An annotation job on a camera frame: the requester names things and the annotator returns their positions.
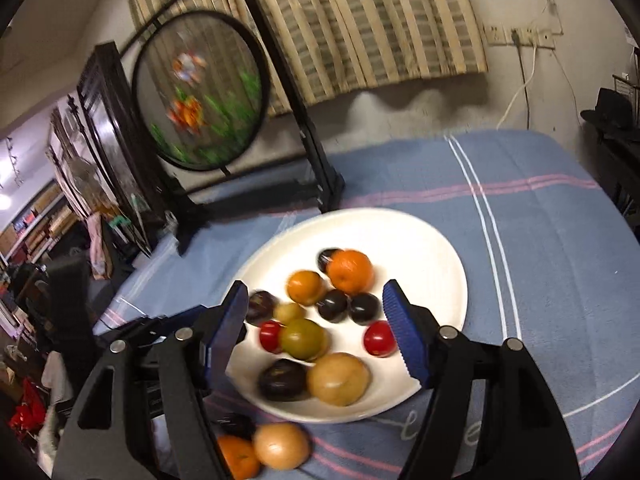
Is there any small orange tangerine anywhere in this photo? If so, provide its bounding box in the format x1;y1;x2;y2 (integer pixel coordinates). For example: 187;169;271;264
328;249;374;295

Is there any yellow-orange tomato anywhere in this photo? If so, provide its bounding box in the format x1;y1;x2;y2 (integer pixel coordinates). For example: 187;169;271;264
286;270;326;305

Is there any green-yellow tangerine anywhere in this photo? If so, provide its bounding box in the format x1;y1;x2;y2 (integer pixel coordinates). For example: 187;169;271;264
280;318;330;361

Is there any small red cherry tomato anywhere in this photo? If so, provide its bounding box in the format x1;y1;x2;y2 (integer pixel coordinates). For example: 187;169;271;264
259;320;285;353

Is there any dark glossy grape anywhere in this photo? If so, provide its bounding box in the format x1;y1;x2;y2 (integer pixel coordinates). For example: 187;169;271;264
317;289;349;323
348;292;382;326

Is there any small yellow-green fruit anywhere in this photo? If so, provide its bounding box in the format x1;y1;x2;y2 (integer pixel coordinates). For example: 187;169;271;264
272;302;307;326

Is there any striped beige curtain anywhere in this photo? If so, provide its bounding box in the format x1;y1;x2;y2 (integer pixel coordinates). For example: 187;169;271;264
122;0;488;117

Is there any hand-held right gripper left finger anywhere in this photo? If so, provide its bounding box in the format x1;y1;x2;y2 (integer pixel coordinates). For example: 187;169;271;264
52;280;250;480

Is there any blue striped blanket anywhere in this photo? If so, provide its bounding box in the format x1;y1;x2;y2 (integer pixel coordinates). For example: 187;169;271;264
90;130;640;480

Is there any small dark purple fruit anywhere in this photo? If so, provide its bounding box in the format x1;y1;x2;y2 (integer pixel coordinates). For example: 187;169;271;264
317;247;346;273

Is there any large yellow passion fruit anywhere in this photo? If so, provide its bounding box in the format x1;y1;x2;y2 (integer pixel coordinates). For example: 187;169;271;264
306;352;372;407

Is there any large dark purple passion fruit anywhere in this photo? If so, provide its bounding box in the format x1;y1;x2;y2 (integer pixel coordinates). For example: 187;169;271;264
257;358;311;402

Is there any wide wall socket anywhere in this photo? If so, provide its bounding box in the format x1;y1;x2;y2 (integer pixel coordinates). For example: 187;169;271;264
510;25;556;50

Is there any large red cherry tomato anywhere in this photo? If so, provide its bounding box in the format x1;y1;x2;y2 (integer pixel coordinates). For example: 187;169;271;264
363;321;398;358

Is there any large orange tangerine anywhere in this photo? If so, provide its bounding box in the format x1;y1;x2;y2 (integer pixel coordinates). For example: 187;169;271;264
216;435;263;480

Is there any white oval plate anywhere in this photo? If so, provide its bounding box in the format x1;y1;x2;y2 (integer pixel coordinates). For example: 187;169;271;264
225;208;469;425

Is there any black hat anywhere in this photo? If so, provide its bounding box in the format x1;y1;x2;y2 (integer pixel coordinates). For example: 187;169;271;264
580;87;637;129

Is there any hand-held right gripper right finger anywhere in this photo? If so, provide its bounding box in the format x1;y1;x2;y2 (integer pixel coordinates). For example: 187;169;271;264
381;279;583;480

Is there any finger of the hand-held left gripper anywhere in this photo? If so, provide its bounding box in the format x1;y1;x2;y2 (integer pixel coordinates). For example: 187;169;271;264
97;304;217;346

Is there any dark wooden cabinet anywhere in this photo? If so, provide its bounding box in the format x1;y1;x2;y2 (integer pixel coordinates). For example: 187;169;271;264
75;42;173;258

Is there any pink hanging cloth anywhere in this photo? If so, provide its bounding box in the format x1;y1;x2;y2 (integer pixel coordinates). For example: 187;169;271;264
87;212;118;279

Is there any round embroidered screen on stand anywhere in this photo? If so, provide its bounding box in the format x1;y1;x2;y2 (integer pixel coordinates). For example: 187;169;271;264
120;0;346;256

